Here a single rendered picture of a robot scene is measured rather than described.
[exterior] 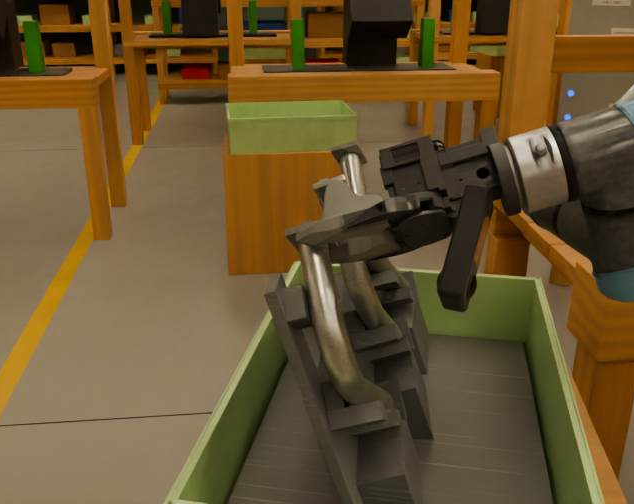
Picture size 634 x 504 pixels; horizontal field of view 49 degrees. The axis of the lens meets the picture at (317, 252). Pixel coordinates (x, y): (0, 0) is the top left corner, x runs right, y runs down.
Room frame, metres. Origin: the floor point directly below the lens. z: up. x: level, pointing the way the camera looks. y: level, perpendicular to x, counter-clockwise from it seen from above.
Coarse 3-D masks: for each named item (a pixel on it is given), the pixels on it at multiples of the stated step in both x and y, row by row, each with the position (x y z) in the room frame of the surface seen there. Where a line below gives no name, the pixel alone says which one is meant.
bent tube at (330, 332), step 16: (304, 224) 0.65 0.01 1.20; (304, 256) 0.64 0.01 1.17; (320, 256) 0.63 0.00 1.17; (304, 272) 0.63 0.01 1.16; (320, 272) 0.62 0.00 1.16; (320, 288) 0.61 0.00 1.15; (320, 304) 0.60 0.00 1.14; (336, 304) 0.60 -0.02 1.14; (320, 320) 0.59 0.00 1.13; (336, 320) 0.59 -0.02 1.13; (320, 336) 0.59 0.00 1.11; (336, 336) 0.58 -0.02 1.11; (320, 352) 0.59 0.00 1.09; (336, 352) 0.58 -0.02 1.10; (352, 352) 0.59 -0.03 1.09; (336, 368) 0.58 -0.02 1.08; (352, 368) 0.58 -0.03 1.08; (336, 384) 0.58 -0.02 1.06; (352, 384) 0.58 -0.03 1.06; (368, 384) 0.61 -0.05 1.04; (352, 400) 0.59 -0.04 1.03; (368, 400) 0.62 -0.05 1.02; (384, 400) 0.68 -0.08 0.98
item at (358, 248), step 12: (348, 240) 0.68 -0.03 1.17; (360, 240) 0.67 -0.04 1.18; (372, 240) 0.66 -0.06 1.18; (384, 240) 0.65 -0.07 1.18; (396, 240) 0.66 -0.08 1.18; (336, 252) 0.67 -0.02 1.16; (348, 252) 0.66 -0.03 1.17; (360, 252) 0.66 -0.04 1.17; (372, 252) 0.66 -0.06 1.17; (384, 252) 0.67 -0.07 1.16
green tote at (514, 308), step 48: (432, 288) 1.08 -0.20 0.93; (480, 288) 1.07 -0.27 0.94; (528, 288) 1.05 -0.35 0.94; (480, 336) 1.07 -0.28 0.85; (528, 336) 1.04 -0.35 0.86; (240, 384) 0.75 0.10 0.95; (240, 432) 0.74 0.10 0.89; (576, 432) 0.64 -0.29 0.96; (192, 480) 0.58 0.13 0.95; (576, 480) 0.60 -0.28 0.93
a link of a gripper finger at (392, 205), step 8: (384, 200) 0.62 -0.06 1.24; (392, 200) 0.62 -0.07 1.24; (400, 200) 0.62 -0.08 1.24; (416, 200) 0.61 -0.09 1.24; (368, 208) 0.62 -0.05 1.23; (376, 208) 0.62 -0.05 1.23; (384, 208) 0.61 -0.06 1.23; (392, 208) 0.61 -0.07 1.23; (400, 208) 0.61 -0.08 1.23; (408, 208) 0.61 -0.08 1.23; (416, 208) 0.61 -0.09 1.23; (424, 208) 0.63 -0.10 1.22; (344, 216) 0.62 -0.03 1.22; (352, 216) 0.62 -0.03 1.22; (360, 216) 0.62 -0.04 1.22; (368, 216) 0.61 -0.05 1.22; (376, 216) 0.61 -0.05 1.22; (384, 216) 0.61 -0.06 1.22; (392, 216) 0.61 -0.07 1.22; (400, 216) 0.62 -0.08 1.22; (352, 224) 0.61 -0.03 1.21; (360, 224) 0.61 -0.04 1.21
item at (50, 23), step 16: (112, 0) 10.76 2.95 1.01; (16, 16) 10.23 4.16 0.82; (32, 16) 10.32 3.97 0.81; (48, 16) 10.32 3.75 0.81; (64, 16) 10.34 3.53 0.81; (112, 16) 10.76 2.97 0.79; (144, 16) 10.41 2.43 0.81; (48, 32) 10.20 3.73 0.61; (112, 32) 10.76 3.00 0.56; (48, 48) 10.54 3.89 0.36; (64, 48) 10.34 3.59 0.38; (112, 48) 10.33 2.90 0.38; (48, 64) 10.20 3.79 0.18; (64, 64) 10.22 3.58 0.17
